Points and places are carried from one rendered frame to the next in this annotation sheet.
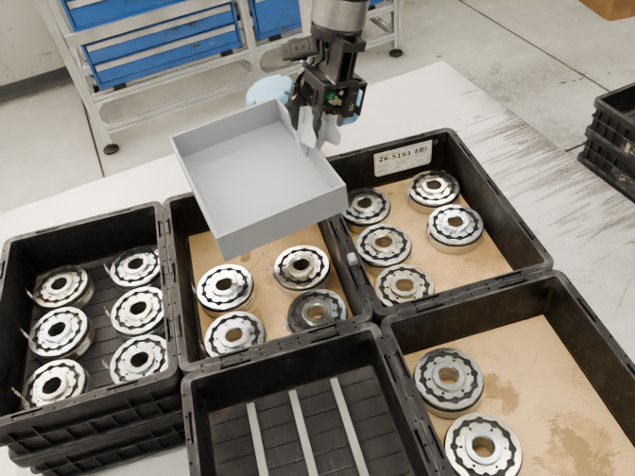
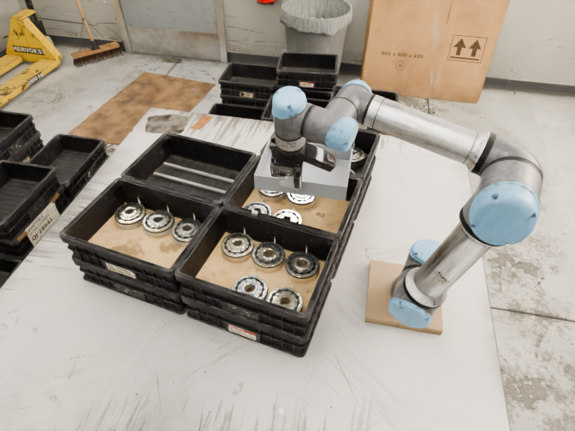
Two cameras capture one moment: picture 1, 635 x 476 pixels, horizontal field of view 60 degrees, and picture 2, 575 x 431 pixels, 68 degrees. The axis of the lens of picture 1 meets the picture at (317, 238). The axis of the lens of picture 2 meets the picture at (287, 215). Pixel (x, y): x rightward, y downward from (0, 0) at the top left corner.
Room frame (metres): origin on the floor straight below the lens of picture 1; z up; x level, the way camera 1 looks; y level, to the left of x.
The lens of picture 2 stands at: (1.14, -0.84, 1.87)
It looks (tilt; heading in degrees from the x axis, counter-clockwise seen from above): 45 degrees down; 119
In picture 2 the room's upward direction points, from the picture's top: 1 degrees clockwise
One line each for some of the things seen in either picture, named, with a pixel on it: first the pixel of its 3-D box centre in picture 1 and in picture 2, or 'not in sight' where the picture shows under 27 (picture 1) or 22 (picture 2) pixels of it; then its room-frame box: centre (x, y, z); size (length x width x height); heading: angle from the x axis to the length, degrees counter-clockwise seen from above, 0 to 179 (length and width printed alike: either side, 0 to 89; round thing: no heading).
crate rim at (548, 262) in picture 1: (419, 212); (259, 257); (0.69, -0.19, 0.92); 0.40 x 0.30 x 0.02; 9
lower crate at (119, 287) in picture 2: not in sight; (153, 254); (0.29, -0.25, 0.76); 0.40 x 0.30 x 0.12; 9
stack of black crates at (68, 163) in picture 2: not in sight; (72, 181); (-0.81, 0.17, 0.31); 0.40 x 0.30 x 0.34; 108
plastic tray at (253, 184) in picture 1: (253, 171); (305, 168); (0.69, 0.08, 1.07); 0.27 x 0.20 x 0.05; 18
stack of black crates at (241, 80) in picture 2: not in sight; (251, 96); (-0.45, 1.49, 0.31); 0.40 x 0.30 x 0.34; 18
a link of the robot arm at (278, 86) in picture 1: (275, 110); (426, 265); (1.12, 0.05, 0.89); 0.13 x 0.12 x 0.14; 92
